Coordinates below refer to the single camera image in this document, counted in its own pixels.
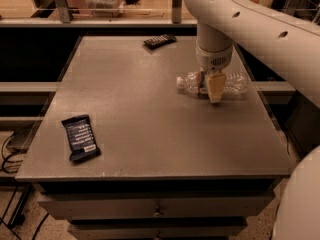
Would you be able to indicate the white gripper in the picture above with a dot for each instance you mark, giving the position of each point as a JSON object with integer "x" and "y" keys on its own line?
{"x": 213, "y": 59}

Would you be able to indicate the clear plastic water bottle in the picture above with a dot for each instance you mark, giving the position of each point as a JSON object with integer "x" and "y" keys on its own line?
{"x": 236, "y": 83}

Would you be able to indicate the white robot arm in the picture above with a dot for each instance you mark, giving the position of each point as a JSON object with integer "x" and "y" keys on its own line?
{"x": 290, "y": 47}

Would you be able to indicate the black remote control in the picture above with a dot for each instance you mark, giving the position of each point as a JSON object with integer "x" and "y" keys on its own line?
{"x": 159, "y": 41}

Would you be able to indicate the grey drawer cabinet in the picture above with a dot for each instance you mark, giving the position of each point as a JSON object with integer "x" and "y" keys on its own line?
{"x": 171, "y": 167}

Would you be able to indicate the clear plastic container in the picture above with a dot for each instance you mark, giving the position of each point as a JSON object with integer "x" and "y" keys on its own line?
{"x": 104, "y": 8}

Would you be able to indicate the dark blue snack bar wrapper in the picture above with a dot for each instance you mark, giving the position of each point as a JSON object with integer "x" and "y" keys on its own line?
{"x": 81, "y": 139}

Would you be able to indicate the grey box on floor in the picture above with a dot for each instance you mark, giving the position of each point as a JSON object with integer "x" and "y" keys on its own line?
{"x": 20, "y": 140}

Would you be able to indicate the grey metal railing frame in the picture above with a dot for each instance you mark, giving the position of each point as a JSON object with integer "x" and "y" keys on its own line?
{"x": 100, "y": 19}

